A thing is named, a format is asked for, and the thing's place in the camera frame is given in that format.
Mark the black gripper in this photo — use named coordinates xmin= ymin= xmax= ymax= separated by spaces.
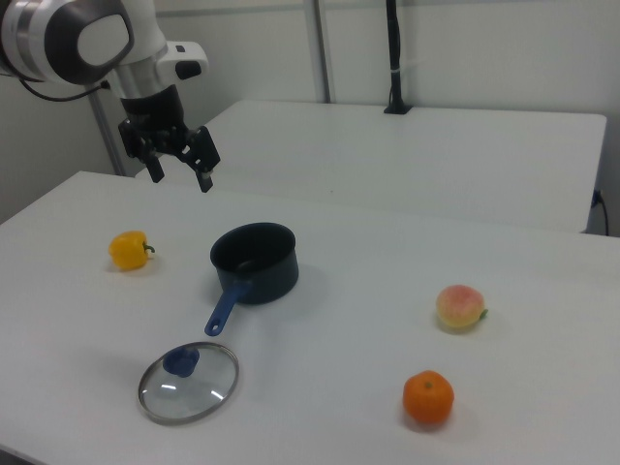
xmin=118 ymin=84 xmax=222 ymax=195

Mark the glass lid with blue knob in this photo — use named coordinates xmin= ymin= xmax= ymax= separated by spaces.
xmin=138 ymin=341 xmax=240 ymax=427

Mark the yellow bell pepper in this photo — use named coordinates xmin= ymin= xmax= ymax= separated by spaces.
xmin=108 ymin=230 xmax=157 ymax=271

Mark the dark blue saucepan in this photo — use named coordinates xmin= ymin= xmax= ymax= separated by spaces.
xmin=203 ymin=222 xmax=300 ymax=338

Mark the white table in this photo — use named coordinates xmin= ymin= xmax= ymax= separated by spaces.
xmin=134 ymin=100 xmax=608 ymax=234

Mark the pink yellow peach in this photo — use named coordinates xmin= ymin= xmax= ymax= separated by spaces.
xmin=435 ymin=284 xmax=489 ymax=334

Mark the orange mandarin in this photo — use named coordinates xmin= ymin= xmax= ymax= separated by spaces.
xmin=402 ymin=369 xmax=455 ymax=426

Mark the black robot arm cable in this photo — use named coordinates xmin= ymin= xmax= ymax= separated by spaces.
xmin=17 ymin=77 xmax=110 ymax=104

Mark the silver wall frame post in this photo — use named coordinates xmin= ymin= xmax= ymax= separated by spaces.
xmin=309 ymin=0 xmax=336 ymax=105

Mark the black camera stand pole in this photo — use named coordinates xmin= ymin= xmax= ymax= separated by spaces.
xmin=384 ymin=0 xmax=414 ymax=115

